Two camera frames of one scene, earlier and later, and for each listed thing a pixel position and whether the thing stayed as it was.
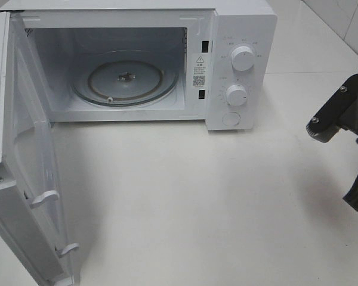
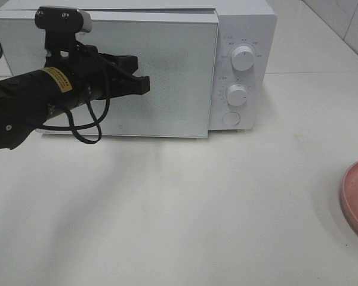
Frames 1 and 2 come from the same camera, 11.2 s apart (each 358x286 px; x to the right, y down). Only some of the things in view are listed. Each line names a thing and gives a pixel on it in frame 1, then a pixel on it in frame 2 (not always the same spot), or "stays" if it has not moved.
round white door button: (232, 118) stays
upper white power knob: (243, 58) stays
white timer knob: (236, 95) stays
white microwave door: (27, 244) to (177, 51)
